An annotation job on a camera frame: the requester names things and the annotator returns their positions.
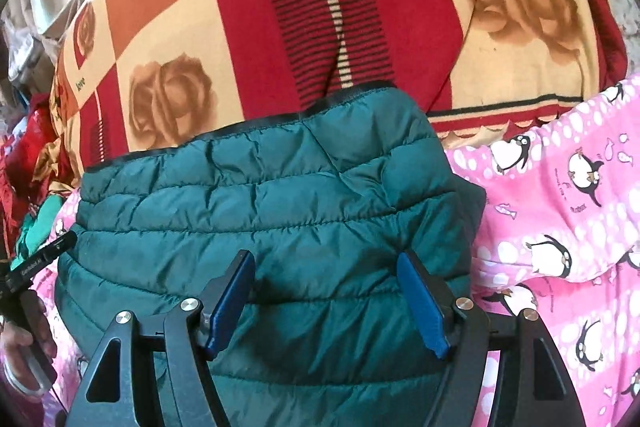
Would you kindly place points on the red satin cloth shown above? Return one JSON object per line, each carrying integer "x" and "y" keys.
{"x": 20, "y": 157}

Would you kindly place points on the pink penguin-print blanket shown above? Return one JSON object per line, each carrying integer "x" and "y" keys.
{"x": 550, "y": 217}

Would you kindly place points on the red cream rose-print blanket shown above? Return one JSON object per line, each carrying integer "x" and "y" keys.
{"x": 250, "y": 32}

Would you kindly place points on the teal puffer jacket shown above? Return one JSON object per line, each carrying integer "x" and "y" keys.
{"x": 300, "y": 207}

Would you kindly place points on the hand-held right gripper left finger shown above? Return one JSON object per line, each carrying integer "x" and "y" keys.
{"x": 230, "y": 302}

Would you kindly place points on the gold patterned cloth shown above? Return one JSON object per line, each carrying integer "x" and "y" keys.
{"x": 55, "y": 167}

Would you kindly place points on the person's left hand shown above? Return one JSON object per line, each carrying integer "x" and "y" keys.
{"x": 17, "y": 342}

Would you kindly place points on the green cloth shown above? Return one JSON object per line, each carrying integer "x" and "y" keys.
{"x": 42, "y": 227}

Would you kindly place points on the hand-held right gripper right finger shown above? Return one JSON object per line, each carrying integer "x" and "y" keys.
{"x": 422, "y": 302}

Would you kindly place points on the pale grey cloth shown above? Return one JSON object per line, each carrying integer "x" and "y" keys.
{"x": 40, "y": 7}

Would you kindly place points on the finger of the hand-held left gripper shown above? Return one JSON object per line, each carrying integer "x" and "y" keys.
{"x": 65, "y": 241}

